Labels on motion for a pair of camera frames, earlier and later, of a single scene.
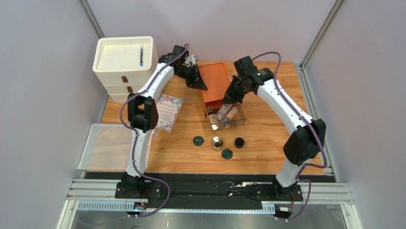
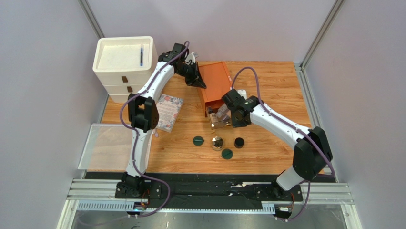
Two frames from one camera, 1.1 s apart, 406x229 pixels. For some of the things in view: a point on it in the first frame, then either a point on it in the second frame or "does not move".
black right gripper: [235, 89] -> [236, 117]
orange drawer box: [217, 79] does not move
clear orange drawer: [226, 116] does not move
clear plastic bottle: [223, 111] does not move
